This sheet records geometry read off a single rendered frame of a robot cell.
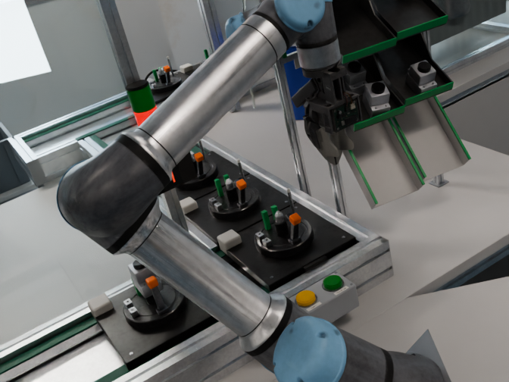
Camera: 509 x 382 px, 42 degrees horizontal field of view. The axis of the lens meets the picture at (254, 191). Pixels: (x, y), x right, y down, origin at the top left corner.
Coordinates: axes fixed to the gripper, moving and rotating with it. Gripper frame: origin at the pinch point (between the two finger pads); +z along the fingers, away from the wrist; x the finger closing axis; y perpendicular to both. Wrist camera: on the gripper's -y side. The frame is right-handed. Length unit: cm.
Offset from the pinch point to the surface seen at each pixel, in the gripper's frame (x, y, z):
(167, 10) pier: 85, -293, 30
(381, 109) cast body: 22.1, -11.4, 1.4
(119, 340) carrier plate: -50, -16, 26
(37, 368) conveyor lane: -66, -29, 32
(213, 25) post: 39, -127, 3
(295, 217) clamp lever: -5.3, -11.2, 16.3
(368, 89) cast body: 21.2, -14.0, -3.1
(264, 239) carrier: -10.3, -18.7, 22.8
